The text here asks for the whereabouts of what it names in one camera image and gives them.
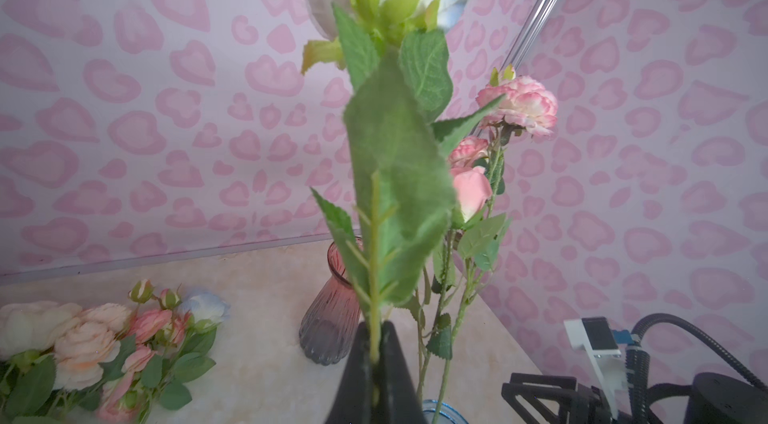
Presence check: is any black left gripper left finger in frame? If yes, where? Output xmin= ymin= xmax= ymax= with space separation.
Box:
xmin=325 ymin=323 xmax=373 ymax=424

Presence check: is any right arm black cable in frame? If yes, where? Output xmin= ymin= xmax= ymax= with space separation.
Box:
xmin=623 ymin=312 xmax=768 ymax=424

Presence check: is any purple blue glass vase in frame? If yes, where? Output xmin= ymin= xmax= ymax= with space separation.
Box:
xmin=422 ymin=399 xmax=468 ymax=424

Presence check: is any pink rosebud spray stem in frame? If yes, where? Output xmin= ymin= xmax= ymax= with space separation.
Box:
xmin=411 ymin=137 xmax=509 ymax=417

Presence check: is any pink carnation double stem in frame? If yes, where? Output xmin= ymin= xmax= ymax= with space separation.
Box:
xmin=431 ymin=64 xmax=559 ymax=424

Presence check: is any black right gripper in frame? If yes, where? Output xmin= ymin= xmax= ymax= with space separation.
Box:
xmin=501 ymin=373 xmax=632 ymax=424

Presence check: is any cream white artificial rose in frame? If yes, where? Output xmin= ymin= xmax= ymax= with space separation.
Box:
xmin=0 ymin=301 xmax=83 ymax=424

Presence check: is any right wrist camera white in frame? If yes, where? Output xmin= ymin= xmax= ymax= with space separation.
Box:
xmin=563 ymin=317 xmax=627 ymax=420

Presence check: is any peach rose stem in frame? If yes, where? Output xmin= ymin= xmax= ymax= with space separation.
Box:
xmin=49 ymin=303 xmax=136 ymax=422

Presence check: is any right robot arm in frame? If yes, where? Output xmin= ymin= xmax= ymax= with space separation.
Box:
xmin=501 ymin=372 xmax=767 ymax=424

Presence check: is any pale blue white rose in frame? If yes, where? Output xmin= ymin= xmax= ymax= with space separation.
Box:
xmin=295 ymin=0 xmax=511 ymax=407

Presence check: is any red glass vase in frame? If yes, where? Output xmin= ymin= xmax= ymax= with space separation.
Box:
xmin=298 ymin=243 xmax=361 ymax=366

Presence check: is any pink green carnation stem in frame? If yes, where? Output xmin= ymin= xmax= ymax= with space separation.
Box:
xmin=95 ymin=280 xmax=230 ymax=423

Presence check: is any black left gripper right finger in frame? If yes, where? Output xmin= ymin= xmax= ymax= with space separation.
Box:
xmin=377 ymin=321 xmax=426 ymax=424

